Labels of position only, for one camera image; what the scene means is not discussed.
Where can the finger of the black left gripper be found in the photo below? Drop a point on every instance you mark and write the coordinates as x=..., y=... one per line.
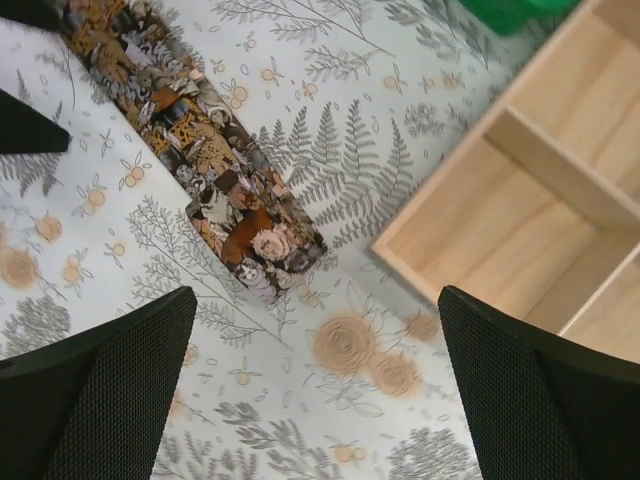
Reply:
x=26, y=131
x=45, y=15

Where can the wooden compartment organizer box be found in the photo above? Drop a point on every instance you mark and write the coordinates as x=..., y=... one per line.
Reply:
x=536, y=211

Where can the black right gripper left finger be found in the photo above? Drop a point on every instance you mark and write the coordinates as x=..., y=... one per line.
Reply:
x=95, y=405

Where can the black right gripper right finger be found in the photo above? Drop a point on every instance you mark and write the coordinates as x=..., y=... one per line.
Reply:
x=539, y=406

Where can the brown cat print tie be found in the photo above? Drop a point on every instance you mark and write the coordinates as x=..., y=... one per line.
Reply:
x=240, y=205

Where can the floral print table mat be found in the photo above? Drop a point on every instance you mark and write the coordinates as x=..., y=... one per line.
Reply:
x=355, y=103

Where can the green plastic tray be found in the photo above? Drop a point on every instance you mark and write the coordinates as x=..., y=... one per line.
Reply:
x=507, y=17

